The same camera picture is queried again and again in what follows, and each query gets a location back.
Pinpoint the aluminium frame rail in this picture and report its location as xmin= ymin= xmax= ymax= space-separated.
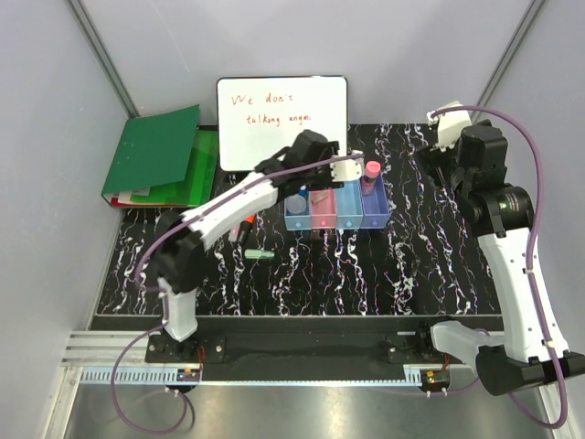
xmin=61 ymin=331 xmax=462 ymax=388

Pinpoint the green highlighter pen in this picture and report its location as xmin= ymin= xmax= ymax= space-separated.
xmin=244 ymin=249 xmax=274 ymax=260

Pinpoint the light blue bin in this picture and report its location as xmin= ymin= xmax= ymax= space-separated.
xmin=335 ymin=181 xmax=364 ymax=230
xmin=284 ymin=190 xmax=311 ymax=230

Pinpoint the green translucent file folder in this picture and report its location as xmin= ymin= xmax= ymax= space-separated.
xmin=130 ymin=130 xmax=218 ymax=207

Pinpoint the small white eraser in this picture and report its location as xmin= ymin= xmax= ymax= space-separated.
xmin=311 ymin=193 xmax=328 ymax=203

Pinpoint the green ring binder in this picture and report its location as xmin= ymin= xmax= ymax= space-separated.
xmin=101 ymin=104 xmax=199 ymax=207

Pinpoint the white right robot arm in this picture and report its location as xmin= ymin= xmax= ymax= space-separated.
xmin=414 ymin=120 xmax=584 ymax=396

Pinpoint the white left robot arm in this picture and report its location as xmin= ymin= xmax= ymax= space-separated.
xmin=133 ymin=129 xmax=361 ymax=362

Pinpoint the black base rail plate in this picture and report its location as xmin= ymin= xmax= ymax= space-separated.
xmin=145 ymin=316 xmax=444 ymax=385

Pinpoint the purple plastic bin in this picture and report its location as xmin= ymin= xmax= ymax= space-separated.
xmin=359 ymin=176 xmax=390 ymax=230

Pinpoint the pink plastic bin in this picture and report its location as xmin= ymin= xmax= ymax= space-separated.
xmin=309 ymin=189 xmax=337 ymax=230

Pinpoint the clear jar of clips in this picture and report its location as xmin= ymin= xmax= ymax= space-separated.
xmin=286 ymin=194 xmax=307 ymax=216

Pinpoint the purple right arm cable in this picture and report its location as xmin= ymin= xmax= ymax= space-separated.
xmin=431 ymin=105 xmax=570 ymax=429

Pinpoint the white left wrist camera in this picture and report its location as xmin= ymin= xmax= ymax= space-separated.
xmin=329 ymin=151 xmax=365 ymax=183

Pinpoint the white dry-erase board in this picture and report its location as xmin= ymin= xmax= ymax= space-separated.
xmin=216 ymin=76 xmax=348 ymax=172

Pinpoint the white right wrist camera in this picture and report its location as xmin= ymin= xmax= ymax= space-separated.
xmin=427 ymin=110 xmax=472 ymax=152

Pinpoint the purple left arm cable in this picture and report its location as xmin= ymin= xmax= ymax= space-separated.
xmin=111 ymin=154 xmax=366 ymax=432

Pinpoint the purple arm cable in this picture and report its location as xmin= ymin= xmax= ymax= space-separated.
xmin=431 ymin=105 xmax=570 ymax=429
xmin=111 ymin=154 xmax=366 ymax=432

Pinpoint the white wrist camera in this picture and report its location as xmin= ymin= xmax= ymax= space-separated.
xmin=427 ymin=110 xmax=472 ymax=152
xmin=329 ymin=151 xmax=365 ymax=183

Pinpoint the pink eraser stick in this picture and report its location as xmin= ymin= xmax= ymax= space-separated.
xmin=229 ymin=225 xmax=240 ymax=242

